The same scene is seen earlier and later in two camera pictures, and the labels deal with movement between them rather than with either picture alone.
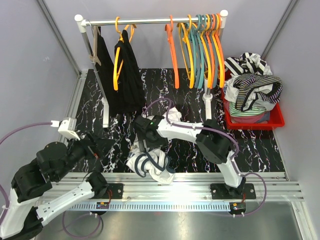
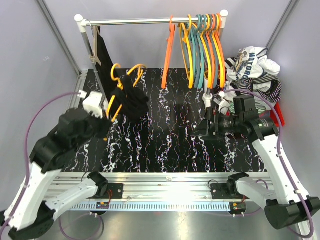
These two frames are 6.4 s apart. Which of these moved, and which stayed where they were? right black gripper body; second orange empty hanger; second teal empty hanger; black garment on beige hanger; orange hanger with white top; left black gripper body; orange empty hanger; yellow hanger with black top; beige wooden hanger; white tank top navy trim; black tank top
Moved: white tank top navy trim; left black gripper body; orange hanger with white top; black tank top; yellow hanger with black top; right black gripper body
Stayed: second teal empty hanger; black garment on beige hanger; second orange empty hanger; beige wooden hanger; orange empty hanger
